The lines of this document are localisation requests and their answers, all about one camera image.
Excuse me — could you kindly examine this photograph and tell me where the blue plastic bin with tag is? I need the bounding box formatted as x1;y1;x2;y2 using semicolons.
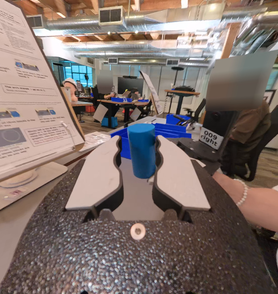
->
110;124;192;159

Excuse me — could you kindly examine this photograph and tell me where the white hard hat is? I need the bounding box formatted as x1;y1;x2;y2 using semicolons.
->
62;77;78;88

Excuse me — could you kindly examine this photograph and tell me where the instruction sheet on stand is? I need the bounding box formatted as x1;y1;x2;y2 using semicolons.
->
0;0;86;214

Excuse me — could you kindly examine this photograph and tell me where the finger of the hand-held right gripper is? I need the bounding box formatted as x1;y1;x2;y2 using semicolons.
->
147;158;207;185

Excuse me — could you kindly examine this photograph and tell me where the white bead bracelet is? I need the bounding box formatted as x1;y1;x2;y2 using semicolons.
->
233;179;249;207

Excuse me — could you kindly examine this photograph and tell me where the wooden office desk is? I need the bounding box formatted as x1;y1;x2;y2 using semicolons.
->
97;98;151;129

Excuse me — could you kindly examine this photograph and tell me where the laminated paper sheet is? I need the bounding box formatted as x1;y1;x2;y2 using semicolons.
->
80;132;112;152

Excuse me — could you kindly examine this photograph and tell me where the person's right forearm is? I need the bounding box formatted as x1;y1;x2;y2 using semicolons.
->
239;181;278;232

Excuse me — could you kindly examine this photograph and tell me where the white cable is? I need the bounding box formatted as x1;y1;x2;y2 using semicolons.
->
60;121;76;151

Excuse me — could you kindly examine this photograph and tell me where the large window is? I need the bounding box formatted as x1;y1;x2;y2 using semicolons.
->
52;65;93;81

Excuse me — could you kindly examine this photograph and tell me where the printed instruction sheet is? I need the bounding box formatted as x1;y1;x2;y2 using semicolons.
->
0;0;84;171

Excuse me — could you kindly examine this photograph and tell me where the mannequin head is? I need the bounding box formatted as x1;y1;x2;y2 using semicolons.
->
66;85;79;102

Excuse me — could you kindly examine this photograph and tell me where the black floor lamp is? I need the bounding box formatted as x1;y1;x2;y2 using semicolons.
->
171;66;185;90

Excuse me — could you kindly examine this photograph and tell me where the blue cylinder block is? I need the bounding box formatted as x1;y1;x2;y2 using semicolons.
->
127;123;156;179

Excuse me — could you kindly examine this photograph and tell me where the silver air duct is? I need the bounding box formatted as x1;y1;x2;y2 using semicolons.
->
73;51;214;60
62;40;214;53
222;8;278;54
33;13;222;38

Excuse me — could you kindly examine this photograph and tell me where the black monitor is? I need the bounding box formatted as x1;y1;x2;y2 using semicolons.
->
117;77;144;95

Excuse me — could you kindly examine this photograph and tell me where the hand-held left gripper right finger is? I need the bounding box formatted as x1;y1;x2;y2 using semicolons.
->
152;135;211;218

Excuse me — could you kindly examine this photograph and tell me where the person's right hand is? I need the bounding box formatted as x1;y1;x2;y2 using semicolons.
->
212;171;241;205

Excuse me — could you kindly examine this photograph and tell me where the black mesh office chair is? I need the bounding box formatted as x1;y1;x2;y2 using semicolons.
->
183;98;207;125

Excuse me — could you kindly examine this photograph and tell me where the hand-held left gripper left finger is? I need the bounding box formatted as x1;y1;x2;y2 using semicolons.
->
65;135;124;216

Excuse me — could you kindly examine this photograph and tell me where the white easel board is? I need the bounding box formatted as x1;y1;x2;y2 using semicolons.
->
139;70;163;115

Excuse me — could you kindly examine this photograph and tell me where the wooden standing desk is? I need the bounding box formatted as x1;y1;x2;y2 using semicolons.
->
165;89;200;115

